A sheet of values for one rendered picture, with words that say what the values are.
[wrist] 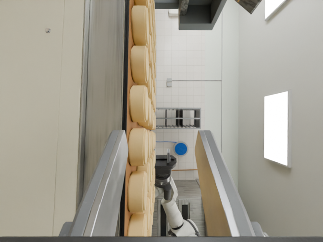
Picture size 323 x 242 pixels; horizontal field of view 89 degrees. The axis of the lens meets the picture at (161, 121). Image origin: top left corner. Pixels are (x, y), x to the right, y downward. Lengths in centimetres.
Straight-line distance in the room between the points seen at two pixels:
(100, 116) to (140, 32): 12
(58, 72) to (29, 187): 15
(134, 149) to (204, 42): 488
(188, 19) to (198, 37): 419
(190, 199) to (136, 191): 363
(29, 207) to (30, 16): 25
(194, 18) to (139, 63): 67
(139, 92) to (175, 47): 465
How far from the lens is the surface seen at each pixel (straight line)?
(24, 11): 33
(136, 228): 24
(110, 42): 27
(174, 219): 91
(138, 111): 21
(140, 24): 25
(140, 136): 20
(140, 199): 21
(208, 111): 461
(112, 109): 23
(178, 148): 436
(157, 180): 75
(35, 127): 27
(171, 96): 448
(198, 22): 86
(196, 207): 393
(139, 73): 23
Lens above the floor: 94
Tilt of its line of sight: level
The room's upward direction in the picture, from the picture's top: 90 degrees clockwise
